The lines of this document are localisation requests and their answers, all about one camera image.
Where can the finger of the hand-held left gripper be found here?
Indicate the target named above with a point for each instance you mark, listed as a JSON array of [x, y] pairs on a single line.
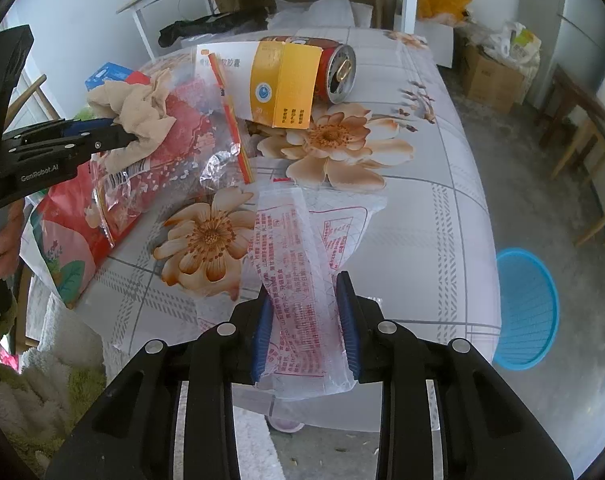
[[107, 144], [90, 126]]

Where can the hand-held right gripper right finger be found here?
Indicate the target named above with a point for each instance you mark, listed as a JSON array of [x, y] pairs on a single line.
[[346, 330]]

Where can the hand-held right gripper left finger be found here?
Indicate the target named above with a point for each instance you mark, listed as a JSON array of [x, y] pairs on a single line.
[[260, 340]]

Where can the beige tissue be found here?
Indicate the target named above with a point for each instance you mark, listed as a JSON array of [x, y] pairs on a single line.
[[137, 110]]

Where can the clear red-printed plastic wrapper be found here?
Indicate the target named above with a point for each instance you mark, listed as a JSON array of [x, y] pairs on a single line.
[[292, 285]]

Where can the white orange medicine box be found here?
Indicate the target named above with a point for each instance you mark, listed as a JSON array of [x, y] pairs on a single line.
[[277, 85]]

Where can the blue plastic basket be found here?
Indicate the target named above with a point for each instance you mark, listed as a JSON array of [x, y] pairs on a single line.
[[527, 310]]

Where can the red drink can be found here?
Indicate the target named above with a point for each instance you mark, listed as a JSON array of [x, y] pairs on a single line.
[[340, 72]]

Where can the person's left hand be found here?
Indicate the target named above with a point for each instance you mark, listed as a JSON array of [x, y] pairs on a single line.
[[10, 242]]

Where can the blue white toothpaste box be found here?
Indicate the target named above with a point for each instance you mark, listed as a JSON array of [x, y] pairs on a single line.
[[107, 74]]

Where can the wooden rack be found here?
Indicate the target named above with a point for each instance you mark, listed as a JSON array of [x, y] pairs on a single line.
[[30, 92]]

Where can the red floral plastic bag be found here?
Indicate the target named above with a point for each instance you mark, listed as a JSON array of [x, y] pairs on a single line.
[[67, 240]]

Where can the clear crinkled plastic wrapper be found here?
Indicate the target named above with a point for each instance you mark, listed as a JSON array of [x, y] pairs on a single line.
[[182, 125]]

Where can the clear bag with red strip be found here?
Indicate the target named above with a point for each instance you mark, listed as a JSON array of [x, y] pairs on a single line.
[[222, 150]]

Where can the black cloth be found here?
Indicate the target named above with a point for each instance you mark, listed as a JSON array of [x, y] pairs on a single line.
[[207, 25]]

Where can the floral checked tablecloth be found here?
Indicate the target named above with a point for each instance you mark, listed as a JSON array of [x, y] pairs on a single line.
[[422, 185]]

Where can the white plastic sack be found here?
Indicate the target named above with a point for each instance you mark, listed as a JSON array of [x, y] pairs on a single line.
[[322, 10]]

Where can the cardboard box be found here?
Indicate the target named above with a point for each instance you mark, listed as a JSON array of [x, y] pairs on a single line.
[[487, 80]]

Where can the light wooden chair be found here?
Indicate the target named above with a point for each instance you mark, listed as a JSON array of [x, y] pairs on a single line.
[[590, 135]]

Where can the dark wooden stool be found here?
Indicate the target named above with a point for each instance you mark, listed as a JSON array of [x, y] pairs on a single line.
[[577, 92]]

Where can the white plastic bag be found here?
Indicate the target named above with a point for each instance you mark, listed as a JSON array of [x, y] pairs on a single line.
[[515, 42]]

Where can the white refrigerator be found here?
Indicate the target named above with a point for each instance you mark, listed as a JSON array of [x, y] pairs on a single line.
[[592, 0]]

